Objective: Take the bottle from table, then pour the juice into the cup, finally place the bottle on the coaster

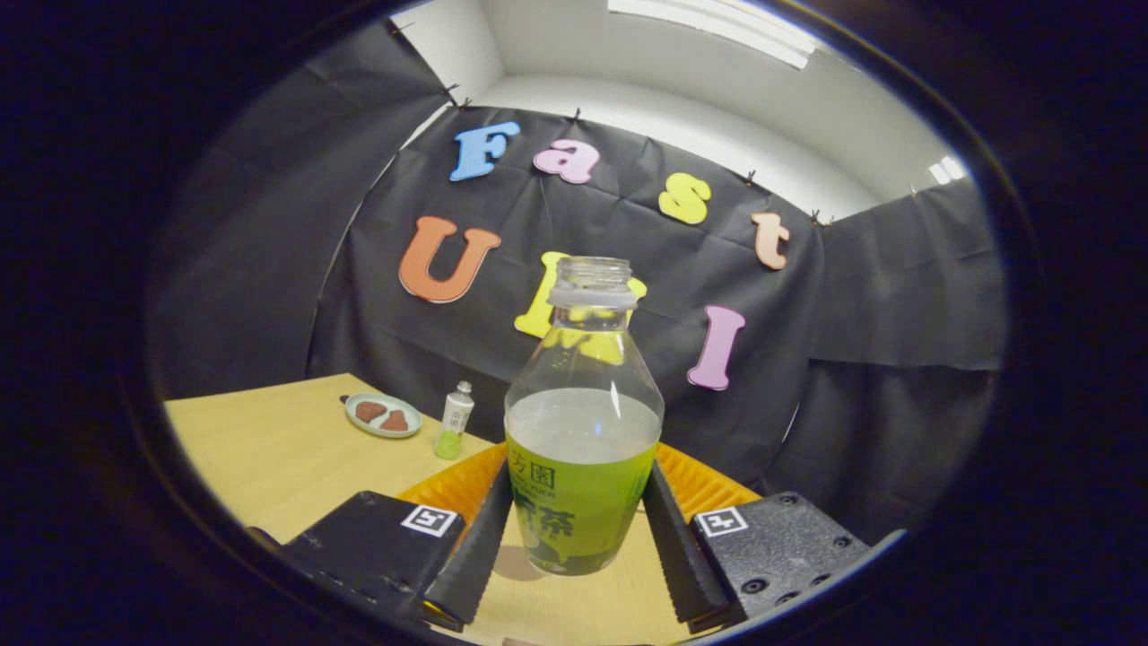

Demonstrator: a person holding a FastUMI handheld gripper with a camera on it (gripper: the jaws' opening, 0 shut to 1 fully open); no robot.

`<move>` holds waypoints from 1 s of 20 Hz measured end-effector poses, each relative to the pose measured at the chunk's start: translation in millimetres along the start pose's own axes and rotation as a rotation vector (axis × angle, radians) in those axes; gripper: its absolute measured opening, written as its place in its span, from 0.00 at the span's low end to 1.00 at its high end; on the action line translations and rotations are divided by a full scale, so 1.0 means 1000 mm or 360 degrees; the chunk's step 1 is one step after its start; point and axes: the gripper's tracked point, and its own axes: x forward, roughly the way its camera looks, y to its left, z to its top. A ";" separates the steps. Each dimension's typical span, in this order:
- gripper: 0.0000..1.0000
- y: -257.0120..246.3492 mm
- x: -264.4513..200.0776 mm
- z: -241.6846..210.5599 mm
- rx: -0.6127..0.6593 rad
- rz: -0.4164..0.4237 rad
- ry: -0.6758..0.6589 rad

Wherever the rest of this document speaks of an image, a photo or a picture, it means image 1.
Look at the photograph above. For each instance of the green label juice bottle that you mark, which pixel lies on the green label juice bottle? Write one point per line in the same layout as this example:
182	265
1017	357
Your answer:
574	511

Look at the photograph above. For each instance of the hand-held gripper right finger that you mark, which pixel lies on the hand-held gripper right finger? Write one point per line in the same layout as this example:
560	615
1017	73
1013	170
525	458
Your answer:
673	556

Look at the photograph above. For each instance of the brown food piece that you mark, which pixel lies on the brown food piece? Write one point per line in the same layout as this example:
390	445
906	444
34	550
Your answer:
370	412
395	422

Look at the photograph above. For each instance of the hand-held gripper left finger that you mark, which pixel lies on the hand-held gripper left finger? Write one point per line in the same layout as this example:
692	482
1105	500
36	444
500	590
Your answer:
475	556

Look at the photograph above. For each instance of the ceiling light panel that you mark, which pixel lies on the ceiling light panel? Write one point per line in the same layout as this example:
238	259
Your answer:
948	170

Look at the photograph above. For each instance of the small green drink bottle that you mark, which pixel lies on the small green drink bottle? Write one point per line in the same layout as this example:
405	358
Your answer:
453	422

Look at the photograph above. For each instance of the pale green plate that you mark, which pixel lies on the pale green plate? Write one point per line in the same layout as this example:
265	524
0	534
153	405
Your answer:
413	420

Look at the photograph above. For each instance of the wooden table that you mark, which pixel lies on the wooden table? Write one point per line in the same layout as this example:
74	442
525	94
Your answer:
269	449

